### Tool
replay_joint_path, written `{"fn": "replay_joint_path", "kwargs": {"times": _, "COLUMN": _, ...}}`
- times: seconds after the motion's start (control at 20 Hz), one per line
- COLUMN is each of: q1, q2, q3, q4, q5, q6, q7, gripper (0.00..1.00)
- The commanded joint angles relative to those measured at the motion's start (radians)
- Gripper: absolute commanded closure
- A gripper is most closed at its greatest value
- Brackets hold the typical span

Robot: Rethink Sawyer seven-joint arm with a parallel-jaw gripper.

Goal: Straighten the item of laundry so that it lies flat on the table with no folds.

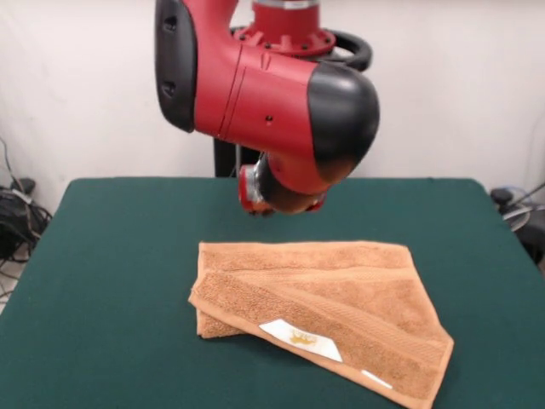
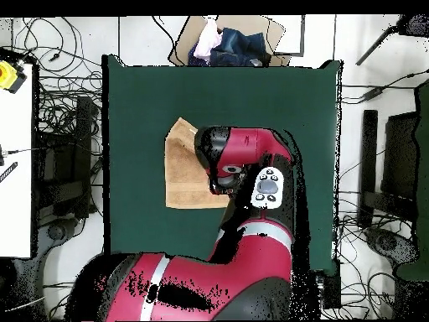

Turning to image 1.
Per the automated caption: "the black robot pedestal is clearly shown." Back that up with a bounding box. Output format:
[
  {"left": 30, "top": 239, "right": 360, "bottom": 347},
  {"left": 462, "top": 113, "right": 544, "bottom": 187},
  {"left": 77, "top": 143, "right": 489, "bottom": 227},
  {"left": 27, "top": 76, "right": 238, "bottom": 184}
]
[{"left": 214, "top": 26, "right": 374, "bottom": 179}]

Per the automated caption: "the dark green table cloth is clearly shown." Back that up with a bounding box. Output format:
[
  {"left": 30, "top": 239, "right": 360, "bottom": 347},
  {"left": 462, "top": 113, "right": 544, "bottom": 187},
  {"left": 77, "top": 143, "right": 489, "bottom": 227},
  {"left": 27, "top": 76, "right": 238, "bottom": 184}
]
[{"left": 0, "top": 176, "right": 545, "bottom": 409}]

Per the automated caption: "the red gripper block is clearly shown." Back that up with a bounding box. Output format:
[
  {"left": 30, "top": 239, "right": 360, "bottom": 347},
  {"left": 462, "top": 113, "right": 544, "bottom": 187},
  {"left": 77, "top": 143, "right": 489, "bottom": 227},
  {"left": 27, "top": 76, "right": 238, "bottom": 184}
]
[{"left": 237, "top": 164, "right": 328, "bottom": 218}]

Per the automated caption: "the black cable tangle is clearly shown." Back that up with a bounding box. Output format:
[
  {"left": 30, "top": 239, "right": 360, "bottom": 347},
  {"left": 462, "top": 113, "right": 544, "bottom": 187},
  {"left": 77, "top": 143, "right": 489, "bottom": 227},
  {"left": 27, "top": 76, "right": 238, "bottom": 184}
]
[{"left": 0, "top": 135, "right": 55, "bottom": 299}]

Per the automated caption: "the grey round stand base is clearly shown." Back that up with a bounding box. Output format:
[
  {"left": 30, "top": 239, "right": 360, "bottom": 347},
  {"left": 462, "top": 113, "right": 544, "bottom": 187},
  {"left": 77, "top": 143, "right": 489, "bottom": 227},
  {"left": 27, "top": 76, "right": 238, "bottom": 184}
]
[{"left": 501, "top": 203, "right": 532, "bottom": 234}]

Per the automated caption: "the orange terry towel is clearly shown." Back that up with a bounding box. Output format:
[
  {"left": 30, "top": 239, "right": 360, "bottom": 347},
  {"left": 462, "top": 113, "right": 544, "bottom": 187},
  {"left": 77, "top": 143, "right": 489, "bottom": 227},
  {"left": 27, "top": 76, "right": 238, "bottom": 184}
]
[{"left": 187, "top": 240, "right": 456, "bottom": 409}]

